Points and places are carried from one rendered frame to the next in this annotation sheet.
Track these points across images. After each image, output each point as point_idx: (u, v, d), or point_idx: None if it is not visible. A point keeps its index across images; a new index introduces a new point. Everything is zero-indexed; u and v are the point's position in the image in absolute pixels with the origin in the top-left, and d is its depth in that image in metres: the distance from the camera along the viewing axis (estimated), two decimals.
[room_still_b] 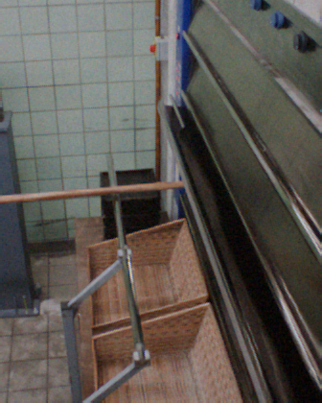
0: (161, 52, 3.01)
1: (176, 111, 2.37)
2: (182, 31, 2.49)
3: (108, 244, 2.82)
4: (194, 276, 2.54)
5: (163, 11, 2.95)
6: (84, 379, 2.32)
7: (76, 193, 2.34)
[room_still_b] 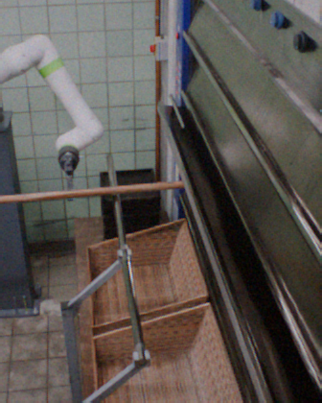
0: (161, 52, 3.01)
1: (176, 111, 2.37)
2: (182, 31, 2.49)
3: (108, 244, 2.82)
4: (194, 276, 2.54)
5: (163, 11, 2.95)
6: (84, 379, 2.32)
7: (76, 193, 2.34)
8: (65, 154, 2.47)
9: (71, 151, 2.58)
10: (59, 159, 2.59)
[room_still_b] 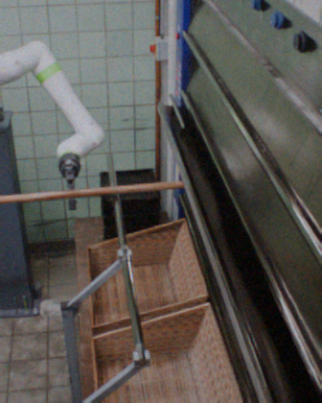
0: (161, 52, 3.01)
1: (176, 111, 2.37)
2: (182, 31, 2.49)
3: (108, 244, 2.82)
4: (194, 276, 2.54)
5: (163, 11, 2.95)
6: (84, 379, 2.32)
7: (76, 193, 2.34)
8: None
9: (72, 158, 2.51)
10: (60, 167, 2.52)
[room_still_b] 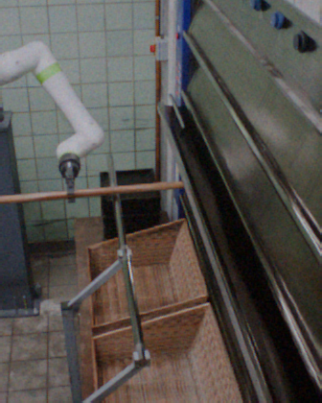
0: (161, 52, 3.01)
1: (176, 111, 2.37)
2: (182, 31, 2.49)
3: (108, 244, 2.82)
4: (194, 276, 2.54)
5: (163, 11, 2.95)
6: (84, 379, 2.32)
7: (76, 193, 2.34)
8: (67, 170, 2.40)
9: (72, 158, 2.51)
10: (60, 167, 2.52)
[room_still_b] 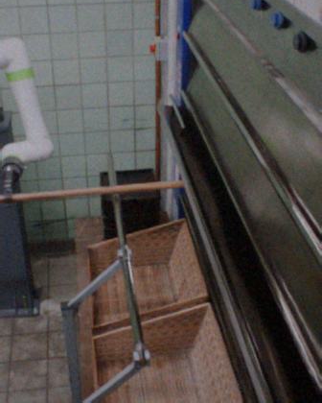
0: (161, 52, 3.01)
1: (176, 111, 2.37)
2: (182, 31, 2.49)
3: (108, 244, 2.82)
4: (194, 276, 2.54)
5: (163, 11, 2.95)
6: (84, 379, 2.32)
7: (13, 198, 2.30)
8: (6, 174, 2.36)
9: (13, 162, 2.48)
10: (2, 171, 2.49)
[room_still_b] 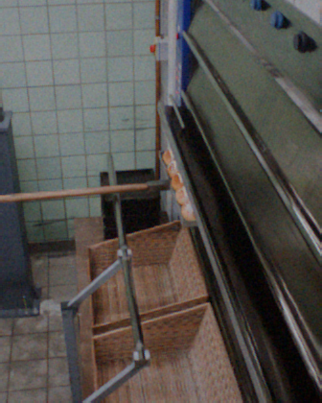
0: (161, 52, 3.01)
1: (176, 111, 2.37)
2: (182, 31, 2.49)
3: (108, 244, 2.82)
4: (194, 276, 2.54)
5: (163, 11, 2.95)
6: (84, 379, 2.32)
7: None
8: None
9: None
10: None
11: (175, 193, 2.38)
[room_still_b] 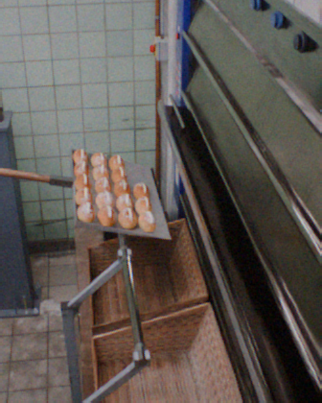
0: (161, 52, 3.01)
1: (176, 111, 2.37)
2: (182, 31, 2.49)
3: (108, 244, 2.82)
4: (194, 276, 2.54)
5: (163, 11, 2.95)
6: (84, 379, 2.32)
7: None
8: None
9: None
10: None
11: (77, 192, 2.31)
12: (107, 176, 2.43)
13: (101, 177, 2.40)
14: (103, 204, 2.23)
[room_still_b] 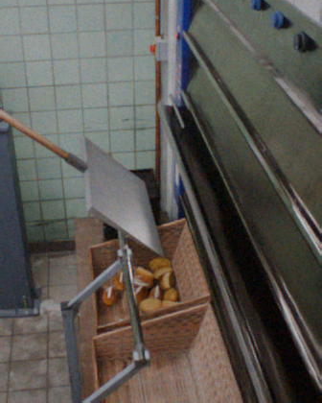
0: (161, 52, 3.01)
1: (176, 111, 2.37)
2: (182, 31, 2.49)
3: (110, 244, 2.82)
4: (197, 275, 2.54)
5: (163, 11, 2.95)
6: (84, 379, 2.32)
7: None
8: None
9: None
10: None
11: None
12: (163, 280, 2.75)
13: (165, 288, 2.74)
14: (142, 310, 2.64)
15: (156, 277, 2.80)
